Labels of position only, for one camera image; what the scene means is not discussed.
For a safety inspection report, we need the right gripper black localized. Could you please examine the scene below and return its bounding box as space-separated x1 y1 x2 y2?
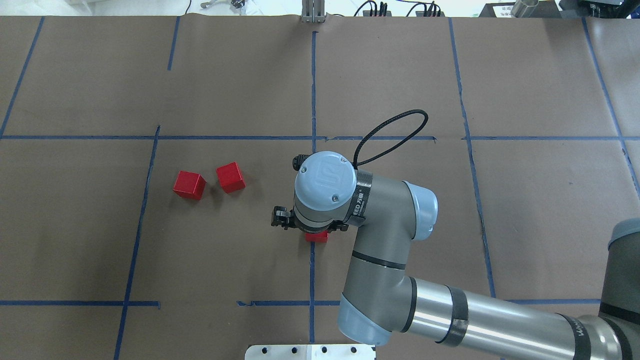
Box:
270 206 350 234

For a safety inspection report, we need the red cube placed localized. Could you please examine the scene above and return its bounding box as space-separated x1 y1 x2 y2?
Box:
215 161 246 194
304 230 329 244

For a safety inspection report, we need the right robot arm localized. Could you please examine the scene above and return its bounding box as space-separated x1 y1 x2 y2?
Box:
271 151 639 360

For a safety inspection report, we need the red cube far left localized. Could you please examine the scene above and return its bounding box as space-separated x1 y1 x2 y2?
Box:
173 170 207 201

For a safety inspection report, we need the brown paper table cover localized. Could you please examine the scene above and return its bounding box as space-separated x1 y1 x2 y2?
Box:
1 14 639 360

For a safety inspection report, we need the silver metal cup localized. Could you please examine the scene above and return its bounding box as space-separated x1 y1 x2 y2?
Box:
510 0 540 18

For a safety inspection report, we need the black braided right cable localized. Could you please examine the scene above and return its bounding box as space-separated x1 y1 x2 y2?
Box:
352 109 429 167

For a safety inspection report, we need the white metal base plate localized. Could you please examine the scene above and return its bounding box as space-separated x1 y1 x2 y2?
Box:
244 344 377 360

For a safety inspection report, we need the aluminium frame post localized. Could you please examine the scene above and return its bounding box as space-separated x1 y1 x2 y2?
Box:
301 0 327 24

